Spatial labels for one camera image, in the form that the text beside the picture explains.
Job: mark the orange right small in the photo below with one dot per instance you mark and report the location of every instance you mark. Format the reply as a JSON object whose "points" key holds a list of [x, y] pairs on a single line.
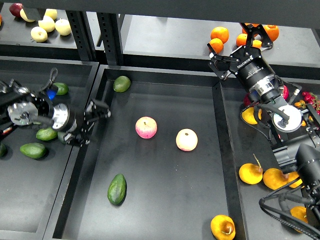
{"points": [[257, 43]]}

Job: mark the yellow pear with stem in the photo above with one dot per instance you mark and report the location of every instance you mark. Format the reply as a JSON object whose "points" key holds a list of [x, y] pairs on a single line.
{"points": [[223, 227]]}

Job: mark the black right tray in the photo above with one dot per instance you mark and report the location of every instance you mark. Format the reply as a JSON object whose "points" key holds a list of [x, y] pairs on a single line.
{"points": [[240, 144]]}

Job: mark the pale yellow pink apple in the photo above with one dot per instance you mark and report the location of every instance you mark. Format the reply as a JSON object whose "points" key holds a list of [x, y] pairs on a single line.
{"points": [[186, 140]]}

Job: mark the pale yellow apple back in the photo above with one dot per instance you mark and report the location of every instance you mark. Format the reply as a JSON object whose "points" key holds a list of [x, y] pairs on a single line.
{"points": [[52, 13]]}

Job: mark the pale yellow apple middle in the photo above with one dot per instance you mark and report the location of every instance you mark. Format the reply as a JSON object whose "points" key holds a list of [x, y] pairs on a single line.
{"points": [[47, 23]]}

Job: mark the yellow pear upper right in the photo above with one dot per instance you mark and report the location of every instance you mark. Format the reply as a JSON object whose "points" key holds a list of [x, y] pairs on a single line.
{"points": [[248, 116]]}

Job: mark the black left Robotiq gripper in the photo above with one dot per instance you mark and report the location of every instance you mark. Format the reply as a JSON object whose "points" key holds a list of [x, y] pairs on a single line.
{"points": [[70, 122]]}

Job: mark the orange lower left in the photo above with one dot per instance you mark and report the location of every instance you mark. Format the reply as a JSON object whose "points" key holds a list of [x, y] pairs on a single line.
{"points": [[216, 44]]}

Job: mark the pale yellow apple front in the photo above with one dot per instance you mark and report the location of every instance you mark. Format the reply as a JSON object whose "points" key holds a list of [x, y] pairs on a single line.
{"points": [[39, 34]]}

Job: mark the yellow pear middle right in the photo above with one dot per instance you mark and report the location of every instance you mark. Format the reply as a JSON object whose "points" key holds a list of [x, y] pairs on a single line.
{"points": [[274, 178]]}

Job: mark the red apple right tray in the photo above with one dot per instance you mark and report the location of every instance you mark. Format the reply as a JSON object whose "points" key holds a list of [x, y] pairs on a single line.
{"points": [[285, 92]]}

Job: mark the orange cherry tomato bunch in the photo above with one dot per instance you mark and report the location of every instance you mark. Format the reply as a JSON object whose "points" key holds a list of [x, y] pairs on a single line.
{"points": [[300, 104]]}

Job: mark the pale yellow apple right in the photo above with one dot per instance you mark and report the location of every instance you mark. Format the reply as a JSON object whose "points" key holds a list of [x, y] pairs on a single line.
{"points": [[63, 27]]}

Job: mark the green avocado top left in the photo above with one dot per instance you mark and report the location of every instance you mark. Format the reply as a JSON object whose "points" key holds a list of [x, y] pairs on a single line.
{"points": [[62, 88]]}

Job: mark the orange top left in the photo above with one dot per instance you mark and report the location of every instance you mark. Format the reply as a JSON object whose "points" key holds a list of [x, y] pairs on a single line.
{"points": [[221, 33]]}

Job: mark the orange top right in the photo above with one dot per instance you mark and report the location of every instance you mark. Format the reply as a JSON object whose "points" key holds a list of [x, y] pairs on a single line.
{"points": [[272, 31]]}

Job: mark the black perforated shelf post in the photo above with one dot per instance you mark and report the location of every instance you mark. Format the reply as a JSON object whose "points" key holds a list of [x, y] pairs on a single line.
{"points": [[110, 33]]}

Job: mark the orange small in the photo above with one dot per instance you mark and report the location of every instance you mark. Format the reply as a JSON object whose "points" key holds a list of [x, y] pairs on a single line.
{"points": [[257, 43], [241, 39]]}

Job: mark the green avocado lower cluster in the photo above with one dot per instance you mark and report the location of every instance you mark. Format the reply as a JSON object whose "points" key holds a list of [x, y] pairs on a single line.
{"points": [[33, 150]]}

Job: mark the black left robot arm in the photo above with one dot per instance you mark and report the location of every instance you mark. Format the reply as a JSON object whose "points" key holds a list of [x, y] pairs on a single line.
{"points": [[20, 106]]}

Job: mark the black left tray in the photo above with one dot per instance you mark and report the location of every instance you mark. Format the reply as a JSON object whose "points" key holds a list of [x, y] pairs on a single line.
{"points": [[29, 187]]}

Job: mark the red cherry tomato bunch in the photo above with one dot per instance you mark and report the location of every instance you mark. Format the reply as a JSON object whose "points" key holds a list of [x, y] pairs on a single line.
{"points": [[312, 99]]}

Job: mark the dark red apple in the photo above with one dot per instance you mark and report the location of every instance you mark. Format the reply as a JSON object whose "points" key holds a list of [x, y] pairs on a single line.
{"points": [[15, 9]]}

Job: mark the pink red apple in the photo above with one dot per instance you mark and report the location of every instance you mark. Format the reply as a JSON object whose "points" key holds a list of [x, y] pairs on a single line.
{"points": [[146, 127]]}

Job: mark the round green avocado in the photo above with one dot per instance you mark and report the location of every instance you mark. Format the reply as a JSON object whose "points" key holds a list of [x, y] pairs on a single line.
{"points": [[121, 84]]}

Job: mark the yellow pear long stem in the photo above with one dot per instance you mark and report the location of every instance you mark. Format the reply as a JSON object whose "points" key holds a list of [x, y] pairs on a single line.
{"points": [[251, 173]]}

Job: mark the large black centre tray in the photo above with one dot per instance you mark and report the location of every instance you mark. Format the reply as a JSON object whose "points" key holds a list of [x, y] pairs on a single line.
{"points": [[171, 194]]}

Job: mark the dark green avocado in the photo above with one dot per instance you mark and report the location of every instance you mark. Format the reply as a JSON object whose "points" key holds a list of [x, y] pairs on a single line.
{"points": [[117, 189]]}

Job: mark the yellow pear bottom right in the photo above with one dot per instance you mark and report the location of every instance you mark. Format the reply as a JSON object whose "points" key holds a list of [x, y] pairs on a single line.
{"points": [[299, 212]]}

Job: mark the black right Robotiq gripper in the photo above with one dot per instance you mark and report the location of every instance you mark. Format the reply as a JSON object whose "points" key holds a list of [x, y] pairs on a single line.
{"points": [[250, 68]]}

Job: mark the green avocado in cluster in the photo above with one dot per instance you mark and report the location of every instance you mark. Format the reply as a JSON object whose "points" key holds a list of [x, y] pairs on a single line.
{"points": [[46, 134]]}

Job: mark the dark avocado by wall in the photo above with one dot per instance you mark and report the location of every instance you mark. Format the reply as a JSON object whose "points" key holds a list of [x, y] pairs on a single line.
{"points": [[61, 136]]}

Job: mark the orange centre small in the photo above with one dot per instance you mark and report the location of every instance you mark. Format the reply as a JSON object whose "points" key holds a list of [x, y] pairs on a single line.
{"points": [[241, 39]]}

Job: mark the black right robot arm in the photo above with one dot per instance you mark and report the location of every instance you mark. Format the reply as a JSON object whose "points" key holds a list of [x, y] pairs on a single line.
{"points": [[292, 133]]}

